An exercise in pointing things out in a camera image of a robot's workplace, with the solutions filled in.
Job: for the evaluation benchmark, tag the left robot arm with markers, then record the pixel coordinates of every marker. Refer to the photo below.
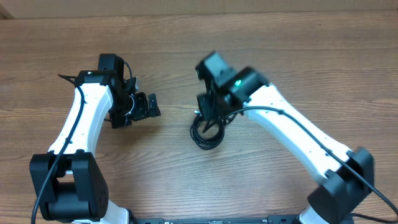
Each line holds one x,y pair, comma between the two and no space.
68,183

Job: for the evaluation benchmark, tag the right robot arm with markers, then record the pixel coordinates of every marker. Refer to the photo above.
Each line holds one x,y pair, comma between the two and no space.
342,175

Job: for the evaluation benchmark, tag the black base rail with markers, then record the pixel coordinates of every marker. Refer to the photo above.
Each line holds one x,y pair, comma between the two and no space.
271,219

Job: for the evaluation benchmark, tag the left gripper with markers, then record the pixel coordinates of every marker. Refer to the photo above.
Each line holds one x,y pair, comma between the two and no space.
141,111

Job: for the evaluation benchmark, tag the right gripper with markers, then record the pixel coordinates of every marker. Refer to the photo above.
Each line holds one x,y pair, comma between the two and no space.
209,113

